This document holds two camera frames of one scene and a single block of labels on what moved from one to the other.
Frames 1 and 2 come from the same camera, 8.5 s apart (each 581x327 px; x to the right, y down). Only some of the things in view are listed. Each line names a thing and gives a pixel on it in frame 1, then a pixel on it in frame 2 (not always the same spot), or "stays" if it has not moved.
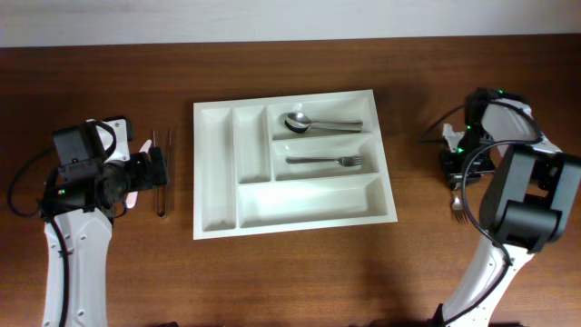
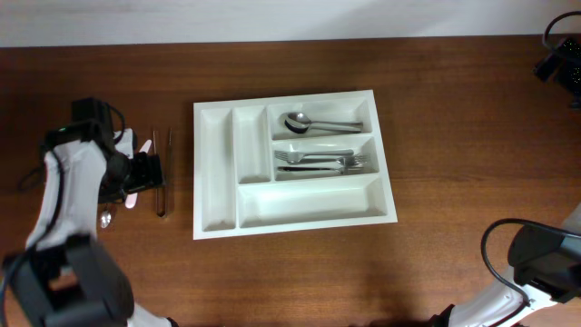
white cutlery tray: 289,163 stays
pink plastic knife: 132,197 stays
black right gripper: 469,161 to 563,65
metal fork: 457,207 to 296,156
